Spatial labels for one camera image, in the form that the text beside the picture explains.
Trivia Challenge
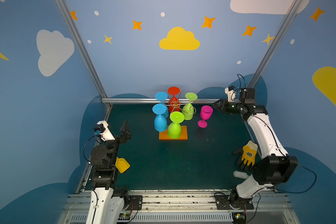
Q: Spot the pink wine glass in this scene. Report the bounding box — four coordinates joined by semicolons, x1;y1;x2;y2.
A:
198;105;213;128

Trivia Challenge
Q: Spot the green wine glass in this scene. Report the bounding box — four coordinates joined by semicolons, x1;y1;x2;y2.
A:
167;111;184;139
181;92;198;120

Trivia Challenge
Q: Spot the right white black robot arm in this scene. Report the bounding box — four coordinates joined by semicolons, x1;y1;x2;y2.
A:
212;86;298;207

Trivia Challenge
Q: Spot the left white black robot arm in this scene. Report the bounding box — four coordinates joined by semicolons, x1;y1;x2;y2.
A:
86;120;132;224

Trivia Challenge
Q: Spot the front blue wine glass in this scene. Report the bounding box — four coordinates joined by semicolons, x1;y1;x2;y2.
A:
152;103;167;132

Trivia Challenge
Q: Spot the blue wine glass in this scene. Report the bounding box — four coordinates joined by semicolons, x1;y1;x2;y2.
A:
152;103;167;132
155;92;169;118

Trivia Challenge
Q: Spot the back blue wine glass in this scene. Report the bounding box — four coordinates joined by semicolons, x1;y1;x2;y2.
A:
155;92;169;118

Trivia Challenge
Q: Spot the red wine glass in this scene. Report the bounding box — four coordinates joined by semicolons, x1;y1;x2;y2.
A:
168;86;181;113

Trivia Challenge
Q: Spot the yellow toy shovel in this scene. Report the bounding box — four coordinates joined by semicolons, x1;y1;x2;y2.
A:
115;157;130;174

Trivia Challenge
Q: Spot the back aluminium crossbar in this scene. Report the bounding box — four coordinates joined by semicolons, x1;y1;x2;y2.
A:
101;98;219;104

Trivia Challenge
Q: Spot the yellow black work glove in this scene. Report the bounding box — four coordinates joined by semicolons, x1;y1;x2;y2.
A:
232;140;258;171

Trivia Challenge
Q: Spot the white cleaning brush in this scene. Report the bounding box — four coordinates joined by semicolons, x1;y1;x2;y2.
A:
233;170;250;180

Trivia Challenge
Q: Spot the left small circuit board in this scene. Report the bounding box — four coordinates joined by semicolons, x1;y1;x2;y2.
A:
118;213;132;222

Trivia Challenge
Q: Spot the small circuit board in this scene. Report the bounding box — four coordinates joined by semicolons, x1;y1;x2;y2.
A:
118;213;132;222
232;213;246;224

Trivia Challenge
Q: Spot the right small circuit board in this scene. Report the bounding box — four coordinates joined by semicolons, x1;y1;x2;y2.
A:
232;213;246;224

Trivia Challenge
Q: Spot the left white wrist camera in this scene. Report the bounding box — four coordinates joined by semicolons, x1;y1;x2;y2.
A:
93;120;115;141

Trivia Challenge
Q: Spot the wooden base wire glass rack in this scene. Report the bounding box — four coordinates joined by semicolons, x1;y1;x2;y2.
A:
159;125;188;141

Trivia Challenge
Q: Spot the right aluminium frame post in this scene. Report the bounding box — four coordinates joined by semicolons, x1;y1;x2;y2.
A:
237;0;303;110

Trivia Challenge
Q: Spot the aluminium frame post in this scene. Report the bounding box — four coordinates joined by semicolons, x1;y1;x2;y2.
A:
55;0;112;111
237;0;303;110

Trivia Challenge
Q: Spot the aluminium rail base frame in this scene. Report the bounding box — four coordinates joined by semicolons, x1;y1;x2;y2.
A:
57;190;300;224

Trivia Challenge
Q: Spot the left aluminium frame post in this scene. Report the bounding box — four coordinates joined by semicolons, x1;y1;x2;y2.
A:
55;0;112;111

